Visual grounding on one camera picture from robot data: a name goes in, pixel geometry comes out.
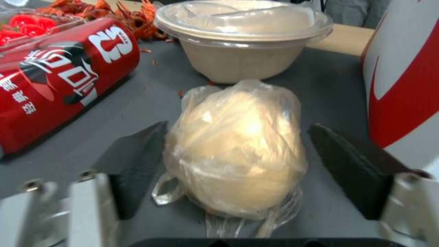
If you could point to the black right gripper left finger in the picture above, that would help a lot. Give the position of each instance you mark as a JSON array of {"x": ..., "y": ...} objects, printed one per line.
[{"x": 103, "y": 185}]

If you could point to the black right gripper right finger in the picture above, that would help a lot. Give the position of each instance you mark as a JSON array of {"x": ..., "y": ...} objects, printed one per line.
[{"x": 363, "y": 167}]

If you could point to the pile of red crayfish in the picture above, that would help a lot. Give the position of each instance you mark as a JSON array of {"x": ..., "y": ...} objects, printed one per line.
[{"x": 113, "y": 15}]

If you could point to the beige bowl with clear lid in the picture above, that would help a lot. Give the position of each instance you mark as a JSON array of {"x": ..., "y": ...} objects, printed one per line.
[{"x": 243, "y": 38}]

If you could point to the steamed bun in plastic bag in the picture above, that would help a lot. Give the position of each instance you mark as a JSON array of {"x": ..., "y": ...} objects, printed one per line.
[{"x": 236, "y": 154}]

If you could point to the clear box of red food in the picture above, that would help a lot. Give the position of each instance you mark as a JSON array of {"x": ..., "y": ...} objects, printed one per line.
[{"x": 27, "y": 28}]

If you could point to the red cola can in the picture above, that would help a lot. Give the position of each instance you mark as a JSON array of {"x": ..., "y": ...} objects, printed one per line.
[{"x": 58, "y": 82}]

